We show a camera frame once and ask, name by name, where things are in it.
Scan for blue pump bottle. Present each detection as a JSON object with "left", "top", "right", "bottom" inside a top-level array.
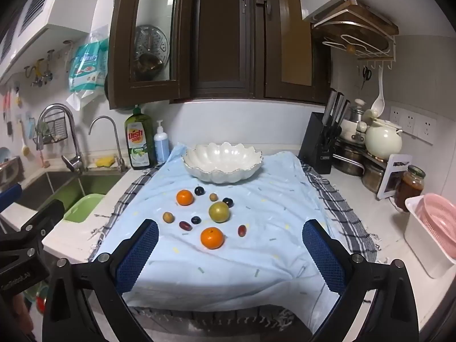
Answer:
[{"left": 153, "top": 120, "right": 171, "bottom": 164}]

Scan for glass jar of sauce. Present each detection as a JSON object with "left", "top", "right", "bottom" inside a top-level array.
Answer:
[{"left": 396, "top": 165, "right": 426, "bottom": 212}]

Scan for wall rack with boards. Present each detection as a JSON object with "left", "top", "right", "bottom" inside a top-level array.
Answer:
[{"left": 312, "top": 0, "right": 399, "bottom": 54}]

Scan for light blue cloth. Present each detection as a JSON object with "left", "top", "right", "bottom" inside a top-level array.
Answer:
[{"left": 101, "top": 142, "right": 343, "bottom": 333}]

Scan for pink colander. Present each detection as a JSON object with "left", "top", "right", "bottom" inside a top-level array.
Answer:
[{"left": 415, "top": 193, "right": 456, "bottom": 257}]

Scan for tall chrome faucet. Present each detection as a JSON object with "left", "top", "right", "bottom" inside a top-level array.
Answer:
[{"left": 36, "top": 103, "right": 86, "bottom": 173}]

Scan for metal steamer plate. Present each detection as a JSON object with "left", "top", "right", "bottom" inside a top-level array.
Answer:
[{"left": 135, "top": 25, "right": 170, "bottom": 72}]

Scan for white wall socket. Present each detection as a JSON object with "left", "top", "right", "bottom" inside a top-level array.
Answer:
[
  {"left": 415, "top": 113, "right": 438, "bottom": 146},
  {"left": 389, "top": 106, "right": 417, "bottom": 136}
]

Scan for black handled kitchen knife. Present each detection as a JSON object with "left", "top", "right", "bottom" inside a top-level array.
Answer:
[
  {"left": 329, "top": 92, "right": 345, "bottom": 127},
  {"left": 322, "top": 88, "right": 339, "bottom": 125},
  {"left": 337, "top": 98, "right": 353, "bottom": 129}
]

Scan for white wall rack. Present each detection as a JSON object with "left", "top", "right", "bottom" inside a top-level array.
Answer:
[{"left": 312, "top": 18, "right": 398, "bottom": 70}]

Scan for grey checked cloth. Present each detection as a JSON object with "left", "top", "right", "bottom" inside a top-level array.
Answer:
[{"left": 87, "top": 160, "right": 378, "bottom": 332}]

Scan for plastic bag of paper towels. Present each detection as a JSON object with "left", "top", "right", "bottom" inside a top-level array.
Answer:
[{"left": 66, "top": 25, "right": 109, "bottom": 112}]

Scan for steel sink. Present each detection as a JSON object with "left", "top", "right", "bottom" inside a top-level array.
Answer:
[{"left": 0, "top": 169, "right": 123, "bottom": 221}]

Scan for orange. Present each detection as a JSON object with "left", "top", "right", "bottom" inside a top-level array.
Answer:
[
  {"left": 176, "top": 189, "right": 195, "bottom": 206},
  {"left": 200, "top": 227, "right": 225, "bottom": 250}
]

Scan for white plastic basin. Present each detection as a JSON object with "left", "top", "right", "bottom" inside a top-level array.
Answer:
[{"left": 404, "top": 196, "right": 456, "bottom": 279}]

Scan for white stand frame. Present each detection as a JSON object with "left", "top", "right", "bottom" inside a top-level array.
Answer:
[{"left": 377, "top": 154, "right": 414, "bottom": 200}]

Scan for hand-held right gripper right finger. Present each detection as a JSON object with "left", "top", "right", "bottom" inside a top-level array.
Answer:
[{"left": 302, "top": 219, "right": 419, "bottom": 342}]

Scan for steel pot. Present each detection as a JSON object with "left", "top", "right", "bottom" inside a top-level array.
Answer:
[
  {"left": 361, "top": 157, "right": 389, "bottom": 195},
  {"left": 333, "top": 139, "right": 366, "bottom": 177}
]

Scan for yellow dish brush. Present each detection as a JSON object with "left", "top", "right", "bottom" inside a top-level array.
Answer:
[{"left": 19, "top": 121, "right": 31, "bottom": 157}]

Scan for black wire basket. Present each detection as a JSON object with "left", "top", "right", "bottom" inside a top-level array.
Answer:
[{"left": 33, "top": 109, "right": 68, "bottom": 145}]

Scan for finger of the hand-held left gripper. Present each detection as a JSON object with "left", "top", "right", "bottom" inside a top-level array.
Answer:
[
  {"left": 0, "top": 184, "right": 23, "bottom": 212},
  {"left": 0, "top": 199, "right": 65, "bottom": 253}
]

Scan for green apple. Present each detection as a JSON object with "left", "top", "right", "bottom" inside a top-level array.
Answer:
[{"left": 208, "top": 201, "right": 229, "bottom": 223}]

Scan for white lidded pot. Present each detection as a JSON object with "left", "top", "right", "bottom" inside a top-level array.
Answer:
[{"left": 338, "top": 99, "right": 371, "bottom": 146}]

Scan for white scalloped bowl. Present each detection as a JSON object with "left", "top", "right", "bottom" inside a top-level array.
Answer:
[{"left": 182, "top": 142, "right": 263, "bottom": 185}]

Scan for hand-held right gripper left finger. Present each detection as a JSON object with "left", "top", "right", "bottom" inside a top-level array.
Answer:
[{"left": 42, "top": 218, "right": 160, "bottom": 342}]

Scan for cream ceramic teapot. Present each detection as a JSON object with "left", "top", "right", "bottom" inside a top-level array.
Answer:
[{"left": 365, "top": 119, "right": 404, "bottom": 160}]

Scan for green dish soap bottle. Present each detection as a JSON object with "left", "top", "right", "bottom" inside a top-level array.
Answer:
[{"left": 125, "top": 104, "right": 154, "bottom": 170}]

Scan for black knife block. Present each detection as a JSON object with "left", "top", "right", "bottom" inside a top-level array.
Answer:
[{"left": 298, "top": 112, "right": 339, "bottom": 174}]

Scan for green plastic basin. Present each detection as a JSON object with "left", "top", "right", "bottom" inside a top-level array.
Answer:
[{"left": 63, "top": 193, "right": 105, "bottom": 223}]

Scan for metal wall hooks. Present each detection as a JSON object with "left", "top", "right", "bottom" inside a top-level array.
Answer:
[{"left": 24, "top": 57, "right": 54, "bottom": 88}]

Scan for black kitchen scissors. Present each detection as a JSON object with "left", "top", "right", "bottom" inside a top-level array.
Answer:
[{"left": 321, "top": 125, "right": 343, "bottom": 150}]

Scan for white ladle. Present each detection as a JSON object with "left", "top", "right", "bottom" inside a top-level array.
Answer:
[{"left": 370, "top": 65, "right": 386, "bottom": 113}]

